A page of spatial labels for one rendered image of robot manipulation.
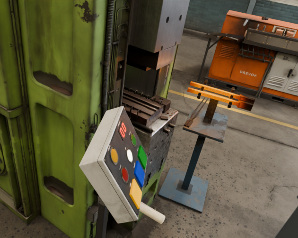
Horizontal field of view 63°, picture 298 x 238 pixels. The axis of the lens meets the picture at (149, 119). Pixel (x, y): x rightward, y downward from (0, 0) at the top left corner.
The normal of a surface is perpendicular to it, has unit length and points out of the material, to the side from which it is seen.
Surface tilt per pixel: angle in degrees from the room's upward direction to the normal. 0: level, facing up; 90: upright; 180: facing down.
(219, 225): 0
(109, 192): 90
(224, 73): 90
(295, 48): 90
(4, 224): 0
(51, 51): 89
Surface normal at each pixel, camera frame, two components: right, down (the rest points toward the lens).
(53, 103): -0.50, 0.39
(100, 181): -0.09, 0.51
